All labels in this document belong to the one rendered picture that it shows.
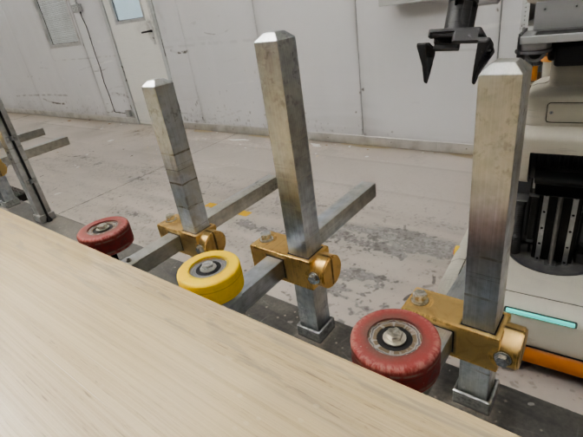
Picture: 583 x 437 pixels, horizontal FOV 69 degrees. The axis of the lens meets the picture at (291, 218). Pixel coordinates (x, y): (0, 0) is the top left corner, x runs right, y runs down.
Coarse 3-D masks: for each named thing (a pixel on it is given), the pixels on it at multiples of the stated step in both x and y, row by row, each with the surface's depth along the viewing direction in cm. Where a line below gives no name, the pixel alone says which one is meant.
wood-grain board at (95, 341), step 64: (0, 256) 65; (64, 256) 62; (0, 320) 50; (64, 320) 48; (128, 320) 47; (192, 320) 45; (0, 384) 41; (64, 384) 39; (128, 384) 38; (192, 384) 37; (256, 384) 36; (320, 384) 35; (384, 384) 34
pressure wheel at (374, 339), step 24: (384, 312) 41; (408, 312) 41; (360, 336) 39; (384, 336) 38; (408, 336) 38; (432, 336) 37; (360, 360) 37; (384, 360) 36; (408, 360) 36; (432, 360) 35; (408, 384) 35; (432, 384) 37
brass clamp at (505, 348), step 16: (416, 288) 56; (432, 304) 52; (448, 304) 52; (432, 320) 50; (448, 320) 50; (464, 336) 49; (480, 336) 47; (496, 336) 46; (512, 336) 46; (464, 352) 50; (480, 352) 48; (496, 352) 47; (512, 352) 46; (496, 368) 48; (512, 368) 47
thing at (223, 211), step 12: (264, 180) 96; (276, 180) 98; (240, 192) 92; (252, 192) 92; (264, 192) 95; (228, 204) 88; (240, 204) 90; (252, 204) 93; (216, 216) 85; (228, 216) 87; (156, 240) 78; (168, 240) 77; (144, 252) 74; (156, 252) 75; (168, 252) 77; (132, 264) 71; (144, 264) 73; (156, 264) 75
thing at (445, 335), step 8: (464, 272) 59; (456, 280) 57; (464, 280) 57; (456, 288) 56; (456, 296) 55; (440, 328) 50; (440, 336) 49; (448, 336) 49; (448, 344) 49; (448, 352) 49; (424, 392) 44
